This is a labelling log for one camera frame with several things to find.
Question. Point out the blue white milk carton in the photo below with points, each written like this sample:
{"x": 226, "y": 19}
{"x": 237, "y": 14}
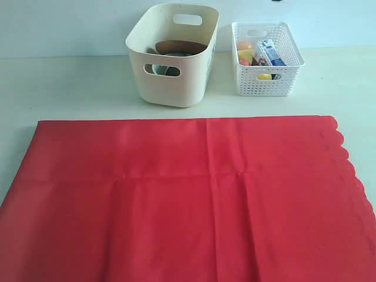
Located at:
{"x": 265, "y": 54}

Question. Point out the brown egg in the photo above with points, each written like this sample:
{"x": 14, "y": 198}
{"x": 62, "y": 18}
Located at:
{"x": 243, "y": 45}

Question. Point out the yellow cheese block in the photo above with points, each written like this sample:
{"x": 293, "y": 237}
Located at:
{"x": 245, "y": 54}

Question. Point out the red sausage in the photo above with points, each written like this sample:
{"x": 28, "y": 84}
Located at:
{"x": 245, "y": 62}

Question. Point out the yellow lemon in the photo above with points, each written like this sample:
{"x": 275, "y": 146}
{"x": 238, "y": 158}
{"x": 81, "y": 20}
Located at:
{"x": 265, "y": 76}

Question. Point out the round brown wooden plate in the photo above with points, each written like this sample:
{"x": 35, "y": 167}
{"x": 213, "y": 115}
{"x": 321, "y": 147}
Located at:
{"x": 177, "y": 46}

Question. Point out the white ceramic bowl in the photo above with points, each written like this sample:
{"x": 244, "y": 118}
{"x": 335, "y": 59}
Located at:
{"x": 156, "y": 69}

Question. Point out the red table cloth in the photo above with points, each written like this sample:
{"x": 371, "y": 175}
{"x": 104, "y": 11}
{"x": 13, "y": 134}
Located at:
{"x": 226, "y": 199}

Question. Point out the upturned steel cup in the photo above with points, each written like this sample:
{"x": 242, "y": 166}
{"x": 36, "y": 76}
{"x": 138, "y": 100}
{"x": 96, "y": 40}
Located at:
{"x": 174, "y": 71}

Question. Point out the white perforated plastic basket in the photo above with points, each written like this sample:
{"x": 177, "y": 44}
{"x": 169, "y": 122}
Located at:
{"x": 284, "y": 77}

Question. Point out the cream plastic bin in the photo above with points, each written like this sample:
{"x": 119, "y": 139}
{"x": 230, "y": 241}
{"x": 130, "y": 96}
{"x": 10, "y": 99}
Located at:
{"x": 169, "y": 21}

